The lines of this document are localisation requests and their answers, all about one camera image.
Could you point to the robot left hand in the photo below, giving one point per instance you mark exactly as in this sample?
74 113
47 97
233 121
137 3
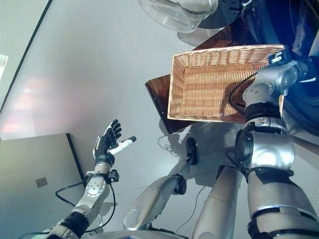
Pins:
104 144

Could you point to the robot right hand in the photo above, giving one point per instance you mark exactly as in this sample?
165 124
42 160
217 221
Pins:
306 68

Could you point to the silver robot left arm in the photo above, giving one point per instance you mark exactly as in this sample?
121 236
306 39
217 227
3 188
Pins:
96 186

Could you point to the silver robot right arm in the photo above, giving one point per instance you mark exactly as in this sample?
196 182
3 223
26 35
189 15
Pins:
269 154

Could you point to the dark front-load washing machine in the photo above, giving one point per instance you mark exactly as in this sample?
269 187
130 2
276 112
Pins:
279 25

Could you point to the silver robot left leg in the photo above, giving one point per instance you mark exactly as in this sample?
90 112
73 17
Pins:
154 196

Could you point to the grey cabinet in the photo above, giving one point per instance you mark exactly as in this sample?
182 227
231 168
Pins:
30 161

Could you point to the silver robot torso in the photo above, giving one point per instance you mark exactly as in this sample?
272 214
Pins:
162 236

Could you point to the wicker laundry basket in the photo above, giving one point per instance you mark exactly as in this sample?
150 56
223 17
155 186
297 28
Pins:
199 87

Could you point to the round glass washer door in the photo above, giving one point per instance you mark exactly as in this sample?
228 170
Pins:
174 15

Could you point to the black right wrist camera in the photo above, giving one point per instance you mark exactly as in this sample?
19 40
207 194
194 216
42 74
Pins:
279 57

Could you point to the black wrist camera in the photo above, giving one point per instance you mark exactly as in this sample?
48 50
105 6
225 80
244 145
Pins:
113 176
279 57

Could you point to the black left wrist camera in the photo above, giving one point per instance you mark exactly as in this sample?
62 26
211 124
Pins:
113 176

